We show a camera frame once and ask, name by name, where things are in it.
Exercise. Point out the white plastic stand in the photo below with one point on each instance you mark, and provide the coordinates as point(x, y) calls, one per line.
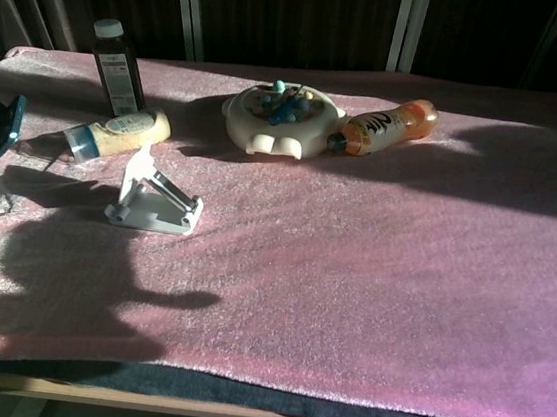
point(158, 205)

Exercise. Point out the cream bottle with blue cap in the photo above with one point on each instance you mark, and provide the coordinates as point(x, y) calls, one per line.
point(126, 133)

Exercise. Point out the dark bottle with white cap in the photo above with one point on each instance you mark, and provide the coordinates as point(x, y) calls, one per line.
point(118, 69)

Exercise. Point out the white round toy clock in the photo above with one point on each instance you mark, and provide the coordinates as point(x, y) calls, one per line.
point(277, 128)

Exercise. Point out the pink fleece table cloth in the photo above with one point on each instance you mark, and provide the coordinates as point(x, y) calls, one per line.
point(351, 277)

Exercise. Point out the orange drink bottle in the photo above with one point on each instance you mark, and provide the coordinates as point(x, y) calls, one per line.
point(383, 127)

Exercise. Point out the aluminium frame post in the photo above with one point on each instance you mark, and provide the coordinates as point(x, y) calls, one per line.
point(409, 27)
point(190, 7)

